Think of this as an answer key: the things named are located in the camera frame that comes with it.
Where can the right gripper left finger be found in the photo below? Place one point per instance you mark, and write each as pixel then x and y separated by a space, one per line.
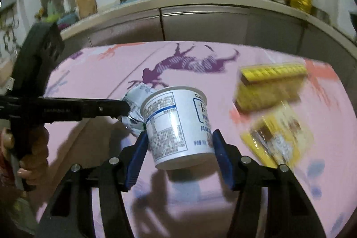
pixel 122 171

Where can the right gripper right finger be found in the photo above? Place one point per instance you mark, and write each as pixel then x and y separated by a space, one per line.
pixel 242 172

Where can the white yogurt cup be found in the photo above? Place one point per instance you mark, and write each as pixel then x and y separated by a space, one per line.
pixel 178 127

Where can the yellow cardboard box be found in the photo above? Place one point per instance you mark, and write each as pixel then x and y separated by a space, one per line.
pixel 264 86

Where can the grey kitchen cabinets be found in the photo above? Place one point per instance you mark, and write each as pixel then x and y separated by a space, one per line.
pixel 293 33

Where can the left hand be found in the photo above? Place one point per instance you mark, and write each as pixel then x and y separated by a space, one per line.
pixel 33 167

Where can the crumpled yogurt lid foil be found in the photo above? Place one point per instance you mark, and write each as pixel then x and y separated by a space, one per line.
pixel 135 97

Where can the yellow snack packet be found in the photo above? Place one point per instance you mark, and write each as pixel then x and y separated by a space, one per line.
pixel 279 137

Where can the pink floral tablecloth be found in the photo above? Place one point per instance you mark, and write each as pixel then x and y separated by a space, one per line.
pixel 195 202

